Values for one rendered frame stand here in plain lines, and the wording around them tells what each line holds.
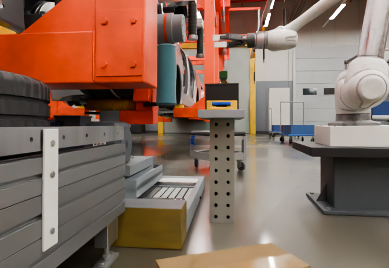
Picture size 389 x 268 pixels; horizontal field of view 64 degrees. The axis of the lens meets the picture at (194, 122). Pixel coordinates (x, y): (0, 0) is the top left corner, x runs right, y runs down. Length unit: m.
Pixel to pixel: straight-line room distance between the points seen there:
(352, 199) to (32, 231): 1.34
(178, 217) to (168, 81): 0.58
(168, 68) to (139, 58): 0.39
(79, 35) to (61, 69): 0.12
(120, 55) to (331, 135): 0.99
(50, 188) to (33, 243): 0.09
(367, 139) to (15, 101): 1.35
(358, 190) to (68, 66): 1.31
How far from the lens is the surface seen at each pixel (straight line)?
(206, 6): 5.47
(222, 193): 1.29
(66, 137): 0.68
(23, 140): 0.57
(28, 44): 1.12
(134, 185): 1.32
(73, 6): 1.09
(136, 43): 0.96
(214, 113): 1.12
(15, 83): 0.75
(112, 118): 1.49
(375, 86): 1.41
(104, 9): 1.03
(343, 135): 1.53
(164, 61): 1.33
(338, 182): 1.59
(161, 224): 1.04
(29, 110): 0.78
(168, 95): 1.31
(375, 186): 1.64
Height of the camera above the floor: 0.39
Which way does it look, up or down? 1 degrees up
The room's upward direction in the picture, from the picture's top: straight up
